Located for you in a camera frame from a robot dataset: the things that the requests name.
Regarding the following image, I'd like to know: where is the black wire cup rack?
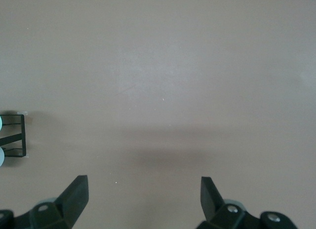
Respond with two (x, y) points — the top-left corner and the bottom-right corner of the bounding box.
(0, 112), (28, 158)

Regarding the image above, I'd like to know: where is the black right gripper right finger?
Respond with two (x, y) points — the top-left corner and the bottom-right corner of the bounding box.
(196, 176), (297, 229)

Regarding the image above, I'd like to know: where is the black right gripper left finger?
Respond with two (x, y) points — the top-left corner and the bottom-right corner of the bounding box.
(0, 175), (89, 229)

